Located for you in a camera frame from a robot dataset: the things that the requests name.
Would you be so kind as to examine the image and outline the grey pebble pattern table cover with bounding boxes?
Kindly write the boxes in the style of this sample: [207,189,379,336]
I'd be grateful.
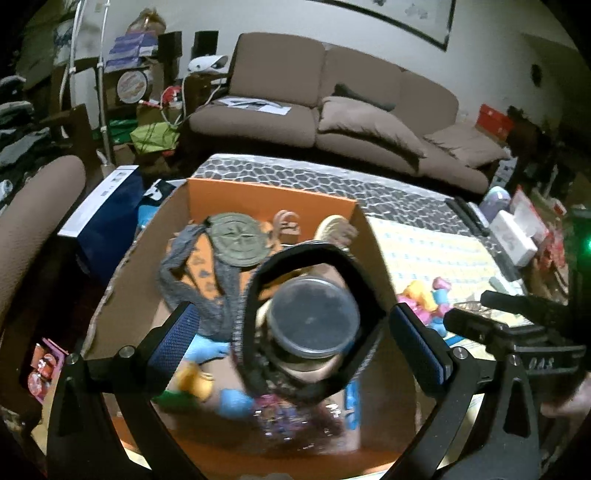
[191,154,497,241]

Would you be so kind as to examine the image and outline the round wooden brush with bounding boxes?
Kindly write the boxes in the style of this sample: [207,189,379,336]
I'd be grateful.
[316,216,358,252]

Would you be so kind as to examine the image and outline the red box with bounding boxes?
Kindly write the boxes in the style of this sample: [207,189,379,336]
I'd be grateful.
[475,104,514,134]

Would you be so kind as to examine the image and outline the glittery purple pouch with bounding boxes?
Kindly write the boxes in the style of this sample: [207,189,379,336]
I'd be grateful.
[256,392,352,444]

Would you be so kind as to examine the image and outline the stack of blue boxes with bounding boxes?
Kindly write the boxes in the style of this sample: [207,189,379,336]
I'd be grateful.
[105,32,160,72]

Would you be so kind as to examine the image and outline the green bag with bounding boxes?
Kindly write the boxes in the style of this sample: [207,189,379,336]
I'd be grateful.
[129,121,181,153]

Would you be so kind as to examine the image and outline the small brown cushion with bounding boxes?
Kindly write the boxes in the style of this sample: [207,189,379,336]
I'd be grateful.
[422,124,509,169]

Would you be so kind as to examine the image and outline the orange cardboard box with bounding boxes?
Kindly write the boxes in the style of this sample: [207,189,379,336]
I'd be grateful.
[81,178,444,472]

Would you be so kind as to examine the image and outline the pile of clothes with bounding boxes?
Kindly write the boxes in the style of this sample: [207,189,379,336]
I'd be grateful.
[0,76,51,167]

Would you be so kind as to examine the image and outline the round tin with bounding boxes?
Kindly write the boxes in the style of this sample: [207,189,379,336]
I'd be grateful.
[116,70,151,103]

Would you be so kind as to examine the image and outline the brown armchair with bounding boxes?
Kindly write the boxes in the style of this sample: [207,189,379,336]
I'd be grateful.
[0,154,88,333]

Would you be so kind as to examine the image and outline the white red-edged packet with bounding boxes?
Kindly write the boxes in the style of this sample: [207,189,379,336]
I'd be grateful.
[510,187,550,241]

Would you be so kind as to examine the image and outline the papers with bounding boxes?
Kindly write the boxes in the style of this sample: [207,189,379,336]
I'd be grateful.
[217,97,293,116]

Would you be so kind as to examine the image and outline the black elastic strap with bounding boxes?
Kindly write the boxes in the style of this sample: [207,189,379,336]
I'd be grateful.
[240,242,389,407]

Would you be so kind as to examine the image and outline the small brown toy handbag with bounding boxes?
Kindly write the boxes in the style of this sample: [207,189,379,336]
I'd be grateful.
[272,210,303,247]

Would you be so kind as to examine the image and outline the white pole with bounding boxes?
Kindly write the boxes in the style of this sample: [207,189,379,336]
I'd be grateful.
[95,0,116,164]

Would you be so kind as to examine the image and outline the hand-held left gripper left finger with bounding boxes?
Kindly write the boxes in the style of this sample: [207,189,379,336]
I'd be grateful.
[46,301,208,480]

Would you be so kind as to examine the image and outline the brown sofa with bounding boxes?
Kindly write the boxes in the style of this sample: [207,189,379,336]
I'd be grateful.
[178,32,509,195]

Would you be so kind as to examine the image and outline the red printed packet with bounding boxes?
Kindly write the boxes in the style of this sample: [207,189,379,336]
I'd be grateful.
[540,222,568,273]

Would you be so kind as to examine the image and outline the green hair roller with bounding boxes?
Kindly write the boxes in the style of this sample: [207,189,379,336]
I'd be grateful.
[154,390,199,411]

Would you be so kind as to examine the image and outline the pink packets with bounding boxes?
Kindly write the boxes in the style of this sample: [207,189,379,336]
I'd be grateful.
[28,337,70,402]

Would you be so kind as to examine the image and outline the brown paper bag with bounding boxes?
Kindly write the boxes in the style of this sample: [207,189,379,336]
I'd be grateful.
[127,8,167,35]

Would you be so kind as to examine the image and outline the dark jar with grey lid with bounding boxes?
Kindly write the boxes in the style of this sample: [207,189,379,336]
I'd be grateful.
[265,277,362,374]

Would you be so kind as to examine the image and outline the black remote control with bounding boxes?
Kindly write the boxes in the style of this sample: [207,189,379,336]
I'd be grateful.
[445,196,490,236]

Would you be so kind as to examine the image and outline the white headset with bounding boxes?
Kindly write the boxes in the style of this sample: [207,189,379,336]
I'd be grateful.
[187,54,229,73]

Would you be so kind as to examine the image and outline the lavender container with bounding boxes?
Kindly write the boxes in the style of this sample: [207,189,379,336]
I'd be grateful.
[480,186,511,215]

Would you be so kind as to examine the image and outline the pile of colourful hair rollers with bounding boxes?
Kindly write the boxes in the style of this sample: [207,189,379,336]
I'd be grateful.
[399,277,452,334]

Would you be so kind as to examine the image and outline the dark cushion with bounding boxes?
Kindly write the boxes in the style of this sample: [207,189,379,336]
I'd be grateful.
[332,83,397,112]

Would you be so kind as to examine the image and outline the large brown cushion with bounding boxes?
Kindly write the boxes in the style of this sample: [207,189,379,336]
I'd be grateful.
[318,96,428,160]

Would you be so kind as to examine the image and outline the white carton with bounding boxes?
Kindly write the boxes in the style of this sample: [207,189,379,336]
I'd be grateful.
[492,157,518,185]

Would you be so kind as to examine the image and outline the navy box with white edge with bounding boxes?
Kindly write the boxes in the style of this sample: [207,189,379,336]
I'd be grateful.
[58,165,146,278]

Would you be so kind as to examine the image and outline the light blue hair roller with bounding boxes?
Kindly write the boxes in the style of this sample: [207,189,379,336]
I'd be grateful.
[182,336,229,365]

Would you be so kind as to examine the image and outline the framed wall picture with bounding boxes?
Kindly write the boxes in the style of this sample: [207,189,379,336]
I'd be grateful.
[323,0,458,51]

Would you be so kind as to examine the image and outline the black speaker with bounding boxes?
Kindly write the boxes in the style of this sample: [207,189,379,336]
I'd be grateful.
[157,31,182,61]
[194,30,220,58]

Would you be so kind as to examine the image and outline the blue plastic clip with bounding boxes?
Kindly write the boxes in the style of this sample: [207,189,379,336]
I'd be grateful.
[344,381,363,430]

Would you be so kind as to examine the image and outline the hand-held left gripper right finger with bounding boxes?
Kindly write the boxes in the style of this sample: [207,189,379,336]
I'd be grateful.
[383,303,541,480]

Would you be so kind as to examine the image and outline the orange yellow hair roller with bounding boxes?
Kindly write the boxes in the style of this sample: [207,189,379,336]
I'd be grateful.
[178,364,215,400]

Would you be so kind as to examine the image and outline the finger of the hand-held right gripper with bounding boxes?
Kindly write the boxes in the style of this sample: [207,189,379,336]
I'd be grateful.
[482,291,571,324]
[445,308,509,348]

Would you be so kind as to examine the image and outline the person's right hand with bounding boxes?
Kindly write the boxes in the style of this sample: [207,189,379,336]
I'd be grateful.
[542,374,591,418]

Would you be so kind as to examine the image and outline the blue white plastic bag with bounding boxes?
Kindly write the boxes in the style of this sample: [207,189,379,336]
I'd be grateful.
[136,179,185,227]

